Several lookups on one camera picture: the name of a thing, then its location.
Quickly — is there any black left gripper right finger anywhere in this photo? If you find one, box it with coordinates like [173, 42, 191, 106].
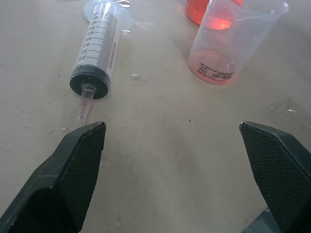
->
[239, 120, 311, 233]

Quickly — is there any container of red liquid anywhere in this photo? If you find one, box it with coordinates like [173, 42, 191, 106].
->
[185, 0, 244, 26]

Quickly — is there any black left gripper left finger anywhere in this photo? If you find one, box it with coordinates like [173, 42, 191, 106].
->
[0, 121, 107, 233]

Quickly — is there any clear plastic measuring beaker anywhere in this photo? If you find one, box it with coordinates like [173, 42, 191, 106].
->
[188, 0, 290, 85]

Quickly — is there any large clear plastic syringe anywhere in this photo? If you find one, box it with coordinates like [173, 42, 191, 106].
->
[69, 0, 134, 123]

